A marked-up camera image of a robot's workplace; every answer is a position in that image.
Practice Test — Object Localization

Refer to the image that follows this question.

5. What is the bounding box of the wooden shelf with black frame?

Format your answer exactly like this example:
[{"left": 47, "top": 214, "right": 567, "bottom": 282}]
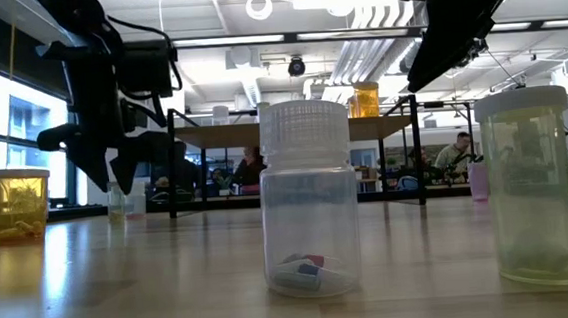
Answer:
[{"left": 162, "top": 91, "right": 427, "bottom": 224}]

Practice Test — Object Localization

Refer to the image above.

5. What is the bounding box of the large orange medicine bottle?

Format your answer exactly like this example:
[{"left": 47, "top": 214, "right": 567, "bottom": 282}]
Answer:
[
  {"left": 0, "top": 165, "right": 55, "bottom": 246},
  {"left": 347, "top": 80, "right": 382, "bottom": 120}
]

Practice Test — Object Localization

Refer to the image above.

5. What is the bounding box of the black overhead rig crossbar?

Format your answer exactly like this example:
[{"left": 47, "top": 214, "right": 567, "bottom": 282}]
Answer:
[{"left": 120, "top": 11, "right": 568, "bottom": 60}]

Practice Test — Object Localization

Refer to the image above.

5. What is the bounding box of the white ceiling pipe bundle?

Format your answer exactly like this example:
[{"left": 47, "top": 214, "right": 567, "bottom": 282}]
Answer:
[{"left": 297, "top": 0, "right": 434, "bottom": 103}]

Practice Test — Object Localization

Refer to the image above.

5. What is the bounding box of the small green medicine bottle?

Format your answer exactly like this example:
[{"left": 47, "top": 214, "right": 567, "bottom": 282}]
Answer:
[{"left": 472, "top": 83, "right": 568, "bottom": 294}]

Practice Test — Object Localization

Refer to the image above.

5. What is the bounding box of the small pink medicine bottle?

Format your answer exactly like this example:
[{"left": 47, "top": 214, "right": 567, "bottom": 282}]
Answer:
[{"left": 467, "top": 160, "right": 491, "bottom": 203}]

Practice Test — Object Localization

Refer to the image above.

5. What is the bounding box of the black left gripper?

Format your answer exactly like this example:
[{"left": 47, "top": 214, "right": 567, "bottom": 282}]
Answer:
[{"left": 29, "top": 34, "right": 176, "bottom": 201}]

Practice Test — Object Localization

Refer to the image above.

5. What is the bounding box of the clear plastic medicine bottle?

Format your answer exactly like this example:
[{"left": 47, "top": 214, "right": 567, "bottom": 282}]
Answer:
[
  {"left": 252, "top": 96, "right": 366, "bottom": 303},
  {"left": 210, "top": 104, "right": 231, "bottom": 127}
]

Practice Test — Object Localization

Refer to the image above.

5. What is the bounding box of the black ceiling camera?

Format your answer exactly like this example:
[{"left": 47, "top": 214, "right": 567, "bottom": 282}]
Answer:
[{"left": 286, "top": 55, "right": 308, "bottom": 79}]

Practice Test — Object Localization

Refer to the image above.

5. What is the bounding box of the white round lid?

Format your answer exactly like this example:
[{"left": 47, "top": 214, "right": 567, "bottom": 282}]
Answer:
[{"left": 123, "top": 181, "right": 149, "bottom": 221}]

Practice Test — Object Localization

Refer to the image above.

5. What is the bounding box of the small clear distant bottle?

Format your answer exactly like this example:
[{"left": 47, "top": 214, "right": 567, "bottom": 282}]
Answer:
[{"left": 105, "top": 180, "right": 128, "bottom": 225}]

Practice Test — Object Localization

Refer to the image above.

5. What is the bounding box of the person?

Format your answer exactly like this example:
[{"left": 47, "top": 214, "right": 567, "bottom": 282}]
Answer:
[
  {"left": 230, "top": 144, "right": 270, "bottom": 197},
  {"left": 432, "top": 130, "right": 477, "bottom": 184},
  {"left": 150, "top": 138, "right": 204, "bottom": 204}
]

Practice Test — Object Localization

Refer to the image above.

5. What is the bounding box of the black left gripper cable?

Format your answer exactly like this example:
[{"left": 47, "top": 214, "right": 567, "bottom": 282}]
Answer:
[{"left": 106, "top": 9, "right": 184, "bottom": 97}]

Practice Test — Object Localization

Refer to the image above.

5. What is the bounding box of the white ceiling ring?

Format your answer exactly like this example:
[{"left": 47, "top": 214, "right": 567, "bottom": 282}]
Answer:
[{"left": 245, "top": 0, "right": 275, "bottom": 22}]

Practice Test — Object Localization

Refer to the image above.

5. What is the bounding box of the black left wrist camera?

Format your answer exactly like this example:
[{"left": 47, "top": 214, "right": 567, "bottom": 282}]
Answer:
[{"left": 113, "top": 37, "right": 181, "bottom": 102}]

